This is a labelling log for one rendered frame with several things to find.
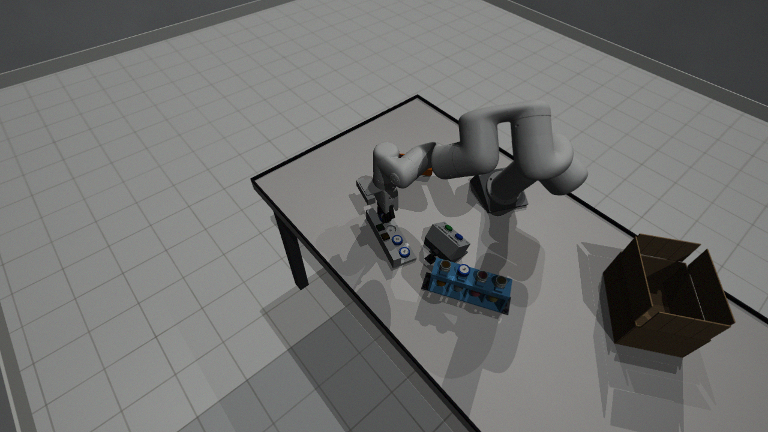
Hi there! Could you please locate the orange digital multimeter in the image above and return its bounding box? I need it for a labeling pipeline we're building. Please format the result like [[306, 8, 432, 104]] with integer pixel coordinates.
[[399, 154, 433, 176]]

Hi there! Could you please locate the dark grey button housing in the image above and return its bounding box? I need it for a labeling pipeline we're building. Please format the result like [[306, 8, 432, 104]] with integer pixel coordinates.
[[424, 222, 470, 264]]

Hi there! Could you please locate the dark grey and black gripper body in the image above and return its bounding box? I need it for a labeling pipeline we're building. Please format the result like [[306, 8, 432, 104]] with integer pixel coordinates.
[[374, 186, 398, 214]]

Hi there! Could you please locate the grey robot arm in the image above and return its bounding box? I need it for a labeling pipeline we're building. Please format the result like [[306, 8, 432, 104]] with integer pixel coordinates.
[[356, 100, 588, 205]]

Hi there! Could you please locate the black table edge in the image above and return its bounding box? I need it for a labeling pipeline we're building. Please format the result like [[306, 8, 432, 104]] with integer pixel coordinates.
[[250, 94, 768, 432]]

